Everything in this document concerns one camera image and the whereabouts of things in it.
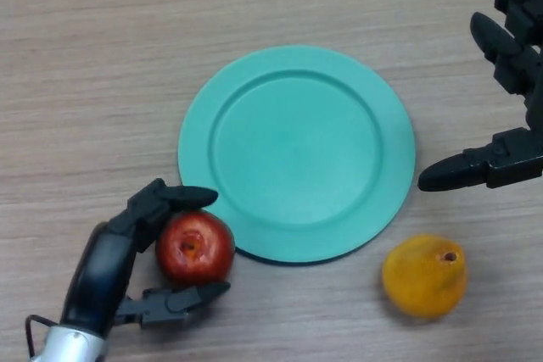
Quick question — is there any green round plate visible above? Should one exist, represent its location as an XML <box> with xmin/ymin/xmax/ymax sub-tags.
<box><xmin>176</xmin><ymin>43</ymin><xmax>416</xmax><ymax>265</ymax></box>

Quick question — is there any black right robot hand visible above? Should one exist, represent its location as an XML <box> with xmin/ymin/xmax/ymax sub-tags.
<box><xmin>417</xmin><ymin>0</ymin><xmax>543</xmax><ymax>192</ymax></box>

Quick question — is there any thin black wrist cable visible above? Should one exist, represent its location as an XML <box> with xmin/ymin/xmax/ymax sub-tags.
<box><xmin>24</xmin><ymin>314</ymin><xmax>64</xmax><ymax>357</ymax></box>

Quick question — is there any yellow orange round fruit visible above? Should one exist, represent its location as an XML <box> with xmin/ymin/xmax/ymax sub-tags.
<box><xmin>381</xmin><ymin>233</ymin><xmax>469</xmax><ymax>319</ymax></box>

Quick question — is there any red apple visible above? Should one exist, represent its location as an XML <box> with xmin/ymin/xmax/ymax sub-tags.
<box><xmin>155</xmin><ymin>210</ymin><xmax>237</xmax><ymax>287</ymax></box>

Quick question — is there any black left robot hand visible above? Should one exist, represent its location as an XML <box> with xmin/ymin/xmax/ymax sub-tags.
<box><xmin>59</xmin><ymin>178</ymin><xmax>232</xmax><ymax>340</ymax></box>

